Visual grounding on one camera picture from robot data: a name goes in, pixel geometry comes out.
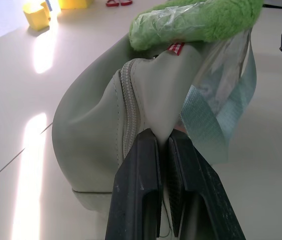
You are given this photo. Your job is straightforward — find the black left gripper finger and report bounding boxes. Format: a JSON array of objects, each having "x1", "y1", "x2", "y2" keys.
[
  {"x1": 105, "y1": 129, "x2": 162, "y2": 240},
  {"x1": 167, "y1": 134, "x2": 247, "y2": 240}
]

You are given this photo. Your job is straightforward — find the pale green zip pouch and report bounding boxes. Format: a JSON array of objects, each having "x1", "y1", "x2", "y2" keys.
[{"x1": 51, "y1": 31, "x2": 207, "y2": 240}]

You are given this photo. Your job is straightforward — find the green plush keychain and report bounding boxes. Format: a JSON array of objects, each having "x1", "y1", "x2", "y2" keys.
[{"x1": 128, "y1": 0, "x2": 265, "y2": 52}]

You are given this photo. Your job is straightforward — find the yellow plastic box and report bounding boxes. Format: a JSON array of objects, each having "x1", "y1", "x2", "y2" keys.
[{"x1": 57, "y1": 0, "x2": 95, "y2": 10}]

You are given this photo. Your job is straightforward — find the yellow plastic cup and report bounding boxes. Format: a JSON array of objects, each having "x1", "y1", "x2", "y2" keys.
[{"x1": 22, "y1": 1, "x2": 53, "y2": 32}]

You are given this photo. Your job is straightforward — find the red scissors handles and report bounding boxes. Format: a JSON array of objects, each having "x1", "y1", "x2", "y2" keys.
[{"x1": 105, "y1": 0, "x2": 135, "y2": 8}]

